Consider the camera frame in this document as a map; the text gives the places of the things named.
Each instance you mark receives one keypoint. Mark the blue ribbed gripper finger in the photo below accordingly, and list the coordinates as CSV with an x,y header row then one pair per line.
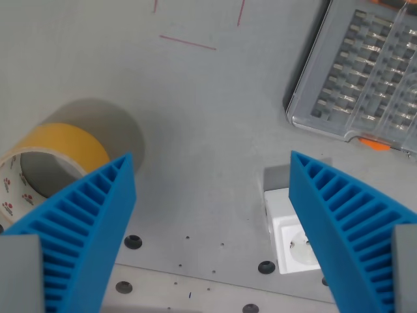
x,y
97,208
312,195

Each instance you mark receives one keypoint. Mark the black table bolt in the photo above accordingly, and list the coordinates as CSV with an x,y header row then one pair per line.
x,y
266,267
133,242
124,287
324,281
250,308

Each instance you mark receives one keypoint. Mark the yellow adhesive tape roll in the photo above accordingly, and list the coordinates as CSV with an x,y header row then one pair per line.
x,y
65,138

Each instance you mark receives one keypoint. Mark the transparent screwdriver bit case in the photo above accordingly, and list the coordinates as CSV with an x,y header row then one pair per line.
x,y
342,81

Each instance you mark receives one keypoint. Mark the white wall socket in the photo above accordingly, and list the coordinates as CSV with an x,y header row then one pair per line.
x,y
283,208

